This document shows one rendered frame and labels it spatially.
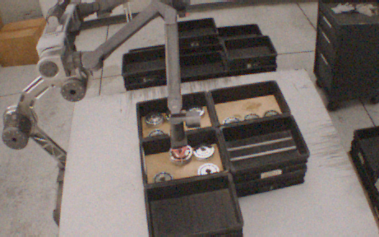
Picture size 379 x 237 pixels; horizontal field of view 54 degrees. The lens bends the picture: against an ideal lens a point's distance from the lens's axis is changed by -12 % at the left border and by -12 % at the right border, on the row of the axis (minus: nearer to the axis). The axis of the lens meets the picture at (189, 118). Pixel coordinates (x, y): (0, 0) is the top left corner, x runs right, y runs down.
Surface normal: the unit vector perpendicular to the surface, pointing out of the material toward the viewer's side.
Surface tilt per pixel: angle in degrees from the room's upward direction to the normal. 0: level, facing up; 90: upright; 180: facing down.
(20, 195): 0
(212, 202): 0
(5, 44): 89
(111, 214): 0
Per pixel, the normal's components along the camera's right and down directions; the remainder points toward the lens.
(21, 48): -0.08, 0.66
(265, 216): -0.09, -0.73
